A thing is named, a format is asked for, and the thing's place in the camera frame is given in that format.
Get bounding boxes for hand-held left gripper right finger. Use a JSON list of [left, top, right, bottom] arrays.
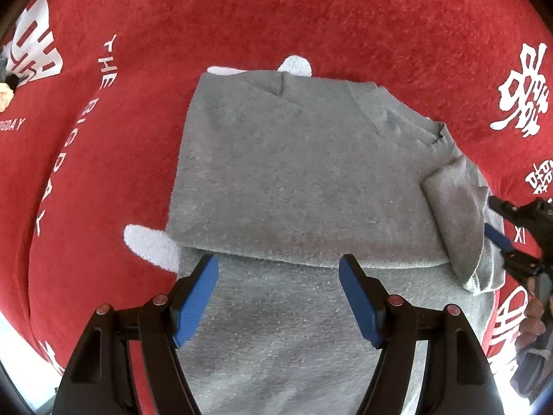
[[338, 253, 506, 415]]

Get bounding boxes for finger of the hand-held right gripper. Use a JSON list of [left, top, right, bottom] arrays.
[[484, 223, 543, 282], [487, 196, 546, 231]]

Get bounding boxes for cream cloth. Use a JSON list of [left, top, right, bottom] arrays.
[[0, 84, 16, 113]]

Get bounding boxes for person's right hand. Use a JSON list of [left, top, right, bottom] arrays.
[[514, 296, 551, 355]]

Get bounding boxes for red printed blanket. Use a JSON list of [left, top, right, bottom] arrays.
[[0, 0, 553, 383]]

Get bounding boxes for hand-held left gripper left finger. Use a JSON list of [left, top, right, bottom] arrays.
[[52, 253, 219, 415]]

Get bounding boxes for grey sweater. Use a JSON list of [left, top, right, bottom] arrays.
[[166, 69, 506, 415]]

